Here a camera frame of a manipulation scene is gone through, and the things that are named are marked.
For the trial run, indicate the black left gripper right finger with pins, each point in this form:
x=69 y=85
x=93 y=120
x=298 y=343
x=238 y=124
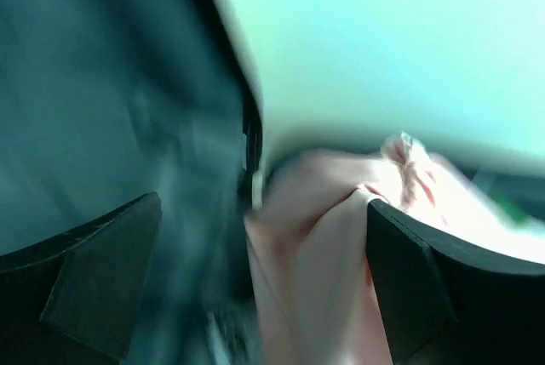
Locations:
x=447 y=301

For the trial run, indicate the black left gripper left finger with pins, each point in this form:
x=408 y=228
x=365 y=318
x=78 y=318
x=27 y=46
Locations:
x=74 y=298

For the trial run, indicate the pink garment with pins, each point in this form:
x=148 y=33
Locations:
x=314 y=291

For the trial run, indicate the yellow suitcase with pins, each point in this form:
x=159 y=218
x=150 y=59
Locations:
x=103 y=101

